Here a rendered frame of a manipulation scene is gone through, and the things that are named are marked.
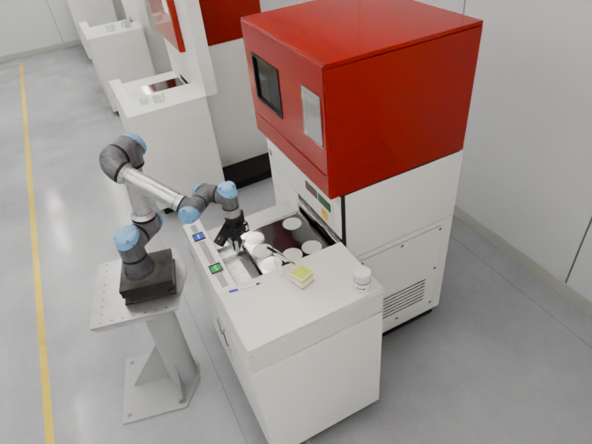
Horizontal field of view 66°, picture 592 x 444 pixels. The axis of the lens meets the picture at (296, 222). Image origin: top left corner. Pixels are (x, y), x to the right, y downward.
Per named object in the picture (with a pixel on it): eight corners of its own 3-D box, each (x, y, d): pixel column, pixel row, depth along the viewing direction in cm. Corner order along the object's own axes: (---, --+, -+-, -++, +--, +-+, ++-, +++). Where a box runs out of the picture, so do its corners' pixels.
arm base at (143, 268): (122, 283, 214) (115, 268, 208) (125, 262, 226) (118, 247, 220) (154, 277, 216) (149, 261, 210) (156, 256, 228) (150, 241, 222)
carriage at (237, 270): (231, 247, 237) (229, 242, 235) (258, 292, 211) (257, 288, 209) (216, 253, 234) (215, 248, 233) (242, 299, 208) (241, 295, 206)
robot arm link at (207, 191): (185, 192, 188) (209, 196, 185) (198, 178, 196) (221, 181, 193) (188, 208, 193) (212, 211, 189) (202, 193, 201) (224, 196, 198)
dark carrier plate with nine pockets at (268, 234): (297, 213, 247) (297, 212, 246) (329, 250, 222) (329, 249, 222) (238, 236, 236) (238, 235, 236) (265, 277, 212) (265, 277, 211)
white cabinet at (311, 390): (299, 294, 321) (287, 201, 269) (379, 407, 252) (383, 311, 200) (212, 333, 301) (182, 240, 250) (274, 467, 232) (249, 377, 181)
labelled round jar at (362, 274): (364, 278, 196) (365, 262, 190) (373, 289, 191) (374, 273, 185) (350, 284, 194) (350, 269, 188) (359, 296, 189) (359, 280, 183)
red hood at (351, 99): (368, 93, 279) (369, -13, 241) (463, 149, 221) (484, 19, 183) (255, 129, 256) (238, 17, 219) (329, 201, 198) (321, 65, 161)
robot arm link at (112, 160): (85, 153, 177) (196, 212, 177) (104, 140, 185) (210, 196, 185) (85, 175, 185) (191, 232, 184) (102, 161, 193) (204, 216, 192)
